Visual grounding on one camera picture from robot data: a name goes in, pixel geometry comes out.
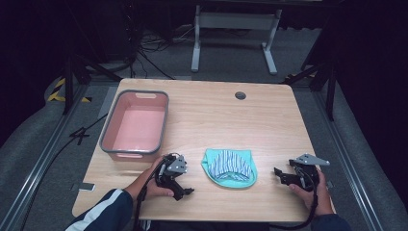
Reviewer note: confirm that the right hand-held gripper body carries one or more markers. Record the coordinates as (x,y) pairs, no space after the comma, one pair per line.
(306,174)

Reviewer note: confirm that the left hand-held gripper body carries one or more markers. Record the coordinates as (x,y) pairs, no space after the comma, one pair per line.
(174,166)

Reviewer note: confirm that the person's right hand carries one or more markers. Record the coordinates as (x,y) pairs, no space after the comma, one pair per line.
(319,199)

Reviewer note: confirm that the person's left hand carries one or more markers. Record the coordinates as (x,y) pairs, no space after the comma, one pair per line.
(148,184)

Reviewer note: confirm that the teal striped cloth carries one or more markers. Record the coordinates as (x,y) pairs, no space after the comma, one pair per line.
(229,168)

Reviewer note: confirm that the pink basin with grey rim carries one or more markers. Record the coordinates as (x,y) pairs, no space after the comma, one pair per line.
(138,128)

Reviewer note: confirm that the small grey floor plate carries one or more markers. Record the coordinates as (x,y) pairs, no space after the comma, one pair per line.
(84,186)

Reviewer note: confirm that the black tripod stand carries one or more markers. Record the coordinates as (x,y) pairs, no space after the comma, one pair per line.
(69,83)
(330,83)

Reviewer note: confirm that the aluminium floor rail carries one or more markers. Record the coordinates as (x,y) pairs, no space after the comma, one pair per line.
(35,166)
(352,166)

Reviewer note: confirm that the white metal desk frame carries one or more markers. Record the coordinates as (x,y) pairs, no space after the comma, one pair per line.
(235,20)

